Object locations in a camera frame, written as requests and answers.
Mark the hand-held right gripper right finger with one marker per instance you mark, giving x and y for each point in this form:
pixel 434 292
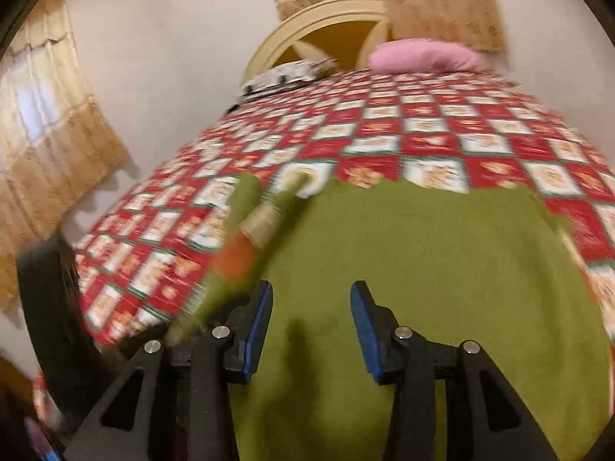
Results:
pixel 365 338

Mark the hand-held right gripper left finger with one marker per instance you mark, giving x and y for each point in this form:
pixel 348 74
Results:
pixel 256 333

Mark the green orange cream striped sweater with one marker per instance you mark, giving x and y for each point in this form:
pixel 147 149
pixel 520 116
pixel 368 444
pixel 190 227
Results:
pixel 432 259

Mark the red printed quilt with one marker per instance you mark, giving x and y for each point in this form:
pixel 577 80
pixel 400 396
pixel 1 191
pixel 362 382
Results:
pixel 432 144

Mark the small dark object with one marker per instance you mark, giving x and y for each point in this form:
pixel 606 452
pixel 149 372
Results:
pixel 233 108

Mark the white dark patterned pillow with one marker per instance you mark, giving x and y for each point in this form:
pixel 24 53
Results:
pixel 283 77

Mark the pink pillow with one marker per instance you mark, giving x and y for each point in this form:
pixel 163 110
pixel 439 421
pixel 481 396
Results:
pixel 423 56

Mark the cream wooden headboard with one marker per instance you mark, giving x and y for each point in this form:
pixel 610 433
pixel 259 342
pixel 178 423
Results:
pixel 288 33

